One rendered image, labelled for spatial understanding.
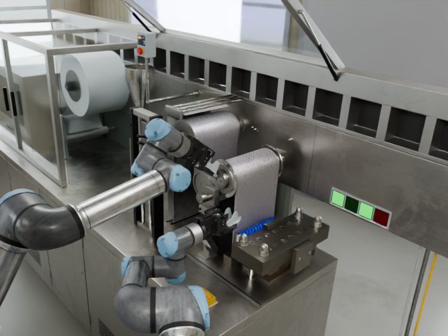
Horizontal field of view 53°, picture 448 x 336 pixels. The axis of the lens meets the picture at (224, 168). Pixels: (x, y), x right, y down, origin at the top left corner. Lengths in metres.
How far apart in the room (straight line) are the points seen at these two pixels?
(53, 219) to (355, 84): 1.06
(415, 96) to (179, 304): 0.95
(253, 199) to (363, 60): 2.34
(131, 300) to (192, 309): 0.16
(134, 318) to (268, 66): 1.13
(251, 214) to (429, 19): 2.39
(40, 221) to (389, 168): 1.11
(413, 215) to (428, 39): 2.28
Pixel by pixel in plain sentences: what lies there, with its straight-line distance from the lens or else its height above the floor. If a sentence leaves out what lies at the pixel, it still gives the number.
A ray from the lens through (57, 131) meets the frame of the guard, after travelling 2.34.
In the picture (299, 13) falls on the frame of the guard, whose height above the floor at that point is 1.85.
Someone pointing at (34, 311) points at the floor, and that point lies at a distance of 3.11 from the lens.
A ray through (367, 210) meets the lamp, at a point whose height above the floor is 1.19.
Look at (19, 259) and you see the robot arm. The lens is 1.33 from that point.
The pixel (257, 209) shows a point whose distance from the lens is 1.79.
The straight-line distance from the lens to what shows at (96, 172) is 2.53.
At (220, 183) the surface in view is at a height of 1.23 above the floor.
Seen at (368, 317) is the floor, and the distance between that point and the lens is 3.12.
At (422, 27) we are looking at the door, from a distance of 3.75.
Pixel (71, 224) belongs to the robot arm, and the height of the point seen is 1.37.
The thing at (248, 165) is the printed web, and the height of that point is 1.30.
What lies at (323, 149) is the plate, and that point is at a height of 1.35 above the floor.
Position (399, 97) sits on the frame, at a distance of 1.57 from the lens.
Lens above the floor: 1.96
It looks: 24 degrees down
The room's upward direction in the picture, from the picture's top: 3 degrees clockwise
